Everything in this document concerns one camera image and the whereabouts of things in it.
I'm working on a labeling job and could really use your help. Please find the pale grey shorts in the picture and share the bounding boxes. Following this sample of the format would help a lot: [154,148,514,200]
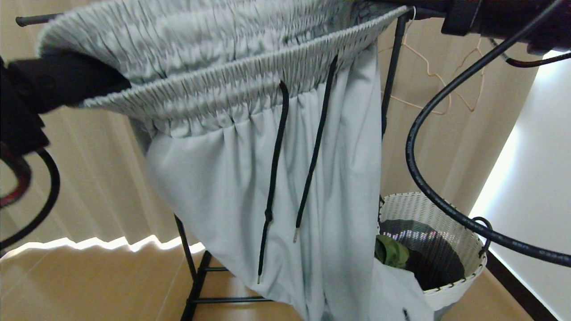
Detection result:
[36,0,435,321]

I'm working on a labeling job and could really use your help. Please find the green garment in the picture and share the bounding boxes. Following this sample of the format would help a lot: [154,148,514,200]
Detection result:
[375,234,410,269]

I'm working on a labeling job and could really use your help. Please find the black clothes rack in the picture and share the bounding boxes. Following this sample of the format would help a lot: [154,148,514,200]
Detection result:
[16,5,447,321]

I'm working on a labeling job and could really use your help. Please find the white laundry basket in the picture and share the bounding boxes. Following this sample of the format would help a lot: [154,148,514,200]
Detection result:
[377,192,493,313]

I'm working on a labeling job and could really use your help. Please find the black cable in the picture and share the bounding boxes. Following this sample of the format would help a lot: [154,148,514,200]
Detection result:
[405,0,571,268]
[0,149,61,250]

